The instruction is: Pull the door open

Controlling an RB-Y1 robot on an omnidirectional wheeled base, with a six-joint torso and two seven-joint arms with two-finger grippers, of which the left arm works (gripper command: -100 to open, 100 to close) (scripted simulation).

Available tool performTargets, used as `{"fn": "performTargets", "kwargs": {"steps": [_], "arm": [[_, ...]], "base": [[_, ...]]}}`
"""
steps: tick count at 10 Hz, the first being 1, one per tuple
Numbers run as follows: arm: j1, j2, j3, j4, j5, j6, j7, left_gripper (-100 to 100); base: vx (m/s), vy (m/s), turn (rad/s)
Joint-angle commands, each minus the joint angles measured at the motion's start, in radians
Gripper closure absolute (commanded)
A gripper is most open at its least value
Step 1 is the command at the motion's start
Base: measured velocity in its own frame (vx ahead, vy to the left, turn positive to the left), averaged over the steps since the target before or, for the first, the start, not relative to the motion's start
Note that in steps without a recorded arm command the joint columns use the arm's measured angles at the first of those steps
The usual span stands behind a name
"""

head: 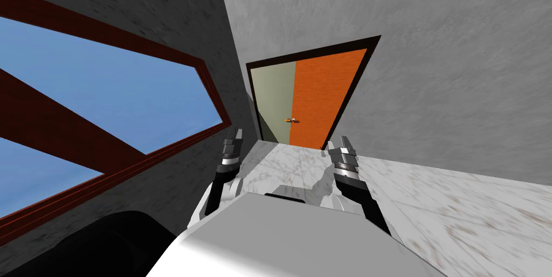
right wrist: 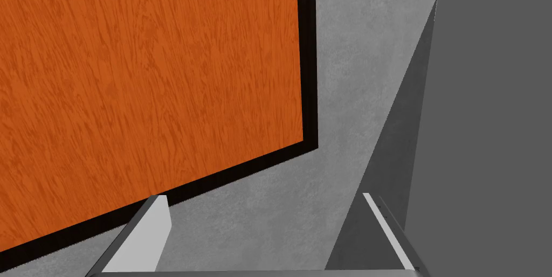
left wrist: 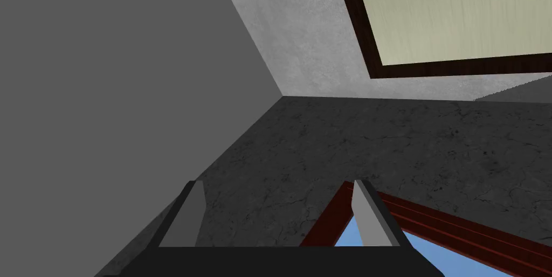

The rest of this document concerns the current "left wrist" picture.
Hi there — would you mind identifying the pale wooden door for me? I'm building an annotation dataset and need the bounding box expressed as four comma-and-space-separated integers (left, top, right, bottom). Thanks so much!
353, 0, 552, 67

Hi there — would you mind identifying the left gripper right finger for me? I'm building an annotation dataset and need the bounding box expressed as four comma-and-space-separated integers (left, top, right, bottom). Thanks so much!
351, 179, 414, 248

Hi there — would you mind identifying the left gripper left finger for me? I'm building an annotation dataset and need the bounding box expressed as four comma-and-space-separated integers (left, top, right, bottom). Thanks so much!
158, 179, 207, 248

